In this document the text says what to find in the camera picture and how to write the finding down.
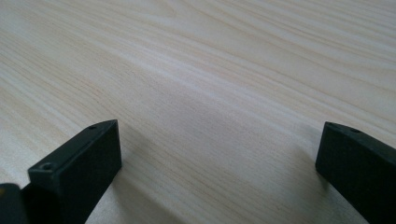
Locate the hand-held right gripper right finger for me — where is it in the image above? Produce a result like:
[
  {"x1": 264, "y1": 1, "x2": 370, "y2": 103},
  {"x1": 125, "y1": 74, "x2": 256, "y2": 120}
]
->
[{"x1": 315, "y1": 121, "x2": 396, "y2": 224}]

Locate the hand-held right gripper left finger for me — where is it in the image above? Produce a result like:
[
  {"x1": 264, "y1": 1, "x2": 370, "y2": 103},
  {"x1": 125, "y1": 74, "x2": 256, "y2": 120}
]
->
[{"x1": 21, "y1": 119, "x2": 122, "y2": 224}]

